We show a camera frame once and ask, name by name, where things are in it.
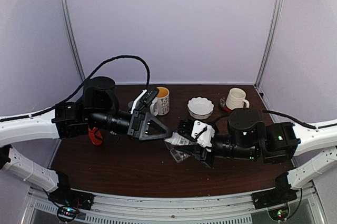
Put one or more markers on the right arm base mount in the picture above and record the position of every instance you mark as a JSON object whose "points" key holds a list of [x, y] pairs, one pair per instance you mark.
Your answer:
{"points": [[273, 197]]}

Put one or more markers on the red saucer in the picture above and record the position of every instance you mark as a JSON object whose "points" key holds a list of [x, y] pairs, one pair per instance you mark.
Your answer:
{"points": [[222, 104]]}

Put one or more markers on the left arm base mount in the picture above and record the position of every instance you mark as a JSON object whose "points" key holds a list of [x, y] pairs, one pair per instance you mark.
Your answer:
{"points": [[72, 198]]}

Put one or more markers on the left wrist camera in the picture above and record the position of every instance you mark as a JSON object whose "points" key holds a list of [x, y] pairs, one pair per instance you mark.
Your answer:
{"points": [[147, 99]]}

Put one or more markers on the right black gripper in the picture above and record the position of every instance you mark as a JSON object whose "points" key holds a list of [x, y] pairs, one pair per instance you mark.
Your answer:
{"points": [[197, 152]]}

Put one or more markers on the yellow-inside patterned mug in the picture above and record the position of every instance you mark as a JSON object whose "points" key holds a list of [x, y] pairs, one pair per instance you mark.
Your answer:
{"points": [[161, 104]]}

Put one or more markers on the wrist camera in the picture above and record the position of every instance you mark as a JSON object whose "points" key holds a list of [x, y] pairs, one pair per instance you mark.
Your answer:
{"points": [[147, 99], [197, 132]]}

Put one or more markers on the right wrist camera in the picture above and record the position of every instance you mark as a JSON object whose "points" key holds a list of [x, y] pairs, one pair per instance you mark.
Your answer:
{"points": [[197, 132]]}

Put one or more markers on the front aluminium rail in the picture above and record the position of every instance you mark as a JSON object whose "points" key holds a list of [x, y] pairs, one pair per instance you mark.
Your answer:
{"points": [[233, 208]]}

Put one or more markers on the right aluminium frame post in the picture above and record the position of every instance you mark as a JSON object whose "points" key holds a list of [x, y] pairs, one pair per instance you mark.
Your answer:
{"points": [[269, 42]]}

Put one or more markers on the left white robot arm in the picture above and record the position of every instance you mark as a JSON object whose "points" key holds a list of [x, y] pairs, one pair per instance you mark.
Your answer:
{"points": [[65, 121]]}

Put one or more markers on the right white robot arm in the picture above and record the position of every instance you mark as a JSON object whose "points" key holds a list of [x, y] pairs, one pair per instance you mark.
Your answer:
{"points": [[286, 140]]}

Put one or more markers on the white scalloped dish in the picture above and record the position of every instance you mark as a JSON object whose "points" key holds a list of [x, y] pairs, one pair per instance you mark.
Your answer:
{"points": [[200, 108]]}

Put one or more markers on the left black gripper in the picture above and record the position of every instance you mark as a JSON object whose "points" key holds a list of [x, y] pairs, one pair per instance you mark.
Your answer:
{"points": [[149, 119]]}

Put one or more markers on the cream ribbed mug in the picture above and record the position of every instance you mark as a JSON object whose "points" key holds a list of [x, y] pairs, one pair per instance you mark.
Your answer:
{"points": [[237, 99]]}

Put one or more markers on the clear plastic pill organizer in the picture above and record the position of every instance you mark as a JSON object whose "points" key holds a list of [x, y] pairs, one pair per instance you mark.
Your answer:
{"points": [[178, 156]]}

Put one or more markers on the aluminium frame post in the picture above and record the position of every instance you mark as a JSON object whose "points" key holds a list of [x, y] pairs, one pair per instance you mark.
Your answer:
{"points": [[269, 42], [71, 39]]}

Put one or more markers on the left aluminium frame post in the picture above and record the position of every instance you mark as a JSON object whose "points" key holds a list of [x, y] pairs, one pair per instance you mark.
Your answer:
{"points": [[71, 39]]}

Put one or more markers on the small white bottle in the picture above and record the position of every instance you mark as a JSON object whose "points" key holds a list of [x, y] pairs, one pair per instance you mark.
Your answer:
{"points": [[178, 140]]}

